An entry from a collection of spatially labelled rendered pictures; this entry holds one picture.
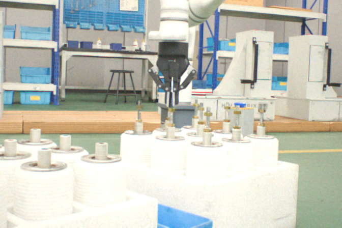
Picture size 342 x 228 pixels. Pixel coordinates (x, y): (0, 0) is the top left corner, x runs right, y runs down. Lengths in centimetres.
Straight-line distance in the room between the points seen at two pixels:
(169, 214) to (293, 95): 315
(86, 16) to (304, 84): 417
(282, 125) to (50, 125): 178
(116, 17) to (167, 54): 621
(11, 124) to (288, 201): 216
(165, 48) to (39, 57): 843
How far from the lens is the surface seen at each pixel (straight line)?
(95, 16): 723
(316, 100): 391
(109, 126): 313
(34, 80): 579
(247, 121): 147
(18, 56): 948
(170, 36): 105
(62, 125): 308
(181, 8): 111
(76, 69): 954
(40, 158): 76
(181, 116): 172
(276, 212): 122
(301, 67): 400
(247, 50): 371
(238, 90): 370
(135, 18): 735
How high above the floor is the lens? 41
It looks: 3 degrees down
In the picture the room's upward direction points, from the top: 2 degrees clockwise
